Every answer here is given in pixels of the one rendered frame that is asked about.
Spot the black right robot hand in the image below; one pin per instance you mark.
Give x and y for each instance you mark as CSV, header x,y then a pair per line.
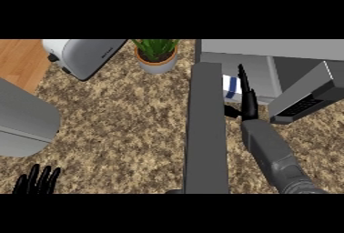
x,y
248,101

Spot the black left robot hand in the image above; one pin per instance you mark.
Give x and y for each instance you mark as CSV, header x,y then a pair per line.
x,y
35,183

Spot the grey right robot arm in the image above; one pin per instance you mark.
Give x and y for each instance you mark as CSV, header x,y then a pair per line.
x,y
275,157

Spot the white and blue milk carton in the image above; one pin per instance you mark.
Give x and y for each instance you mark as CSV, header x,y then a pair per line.
x,y
232,86

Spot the grey microwave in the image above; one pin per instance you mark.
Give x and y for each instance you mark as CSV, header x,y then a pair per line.
x,y
273,75

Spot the dark grey microwave door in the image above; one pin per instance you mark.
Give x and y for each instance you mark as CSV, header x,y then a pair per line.
x,y
205,127

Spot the pale grey rounded appliance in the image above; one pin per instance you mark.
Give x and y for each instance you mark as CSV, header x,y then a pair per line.
x,y
24,121

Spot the green potted plant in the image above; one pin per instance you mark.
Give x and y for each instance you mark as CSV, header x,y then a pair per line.
x,y
155,54

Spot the grey toaster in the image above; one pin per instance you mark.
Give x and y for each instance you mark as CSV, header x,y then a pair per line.
x,y
84,56

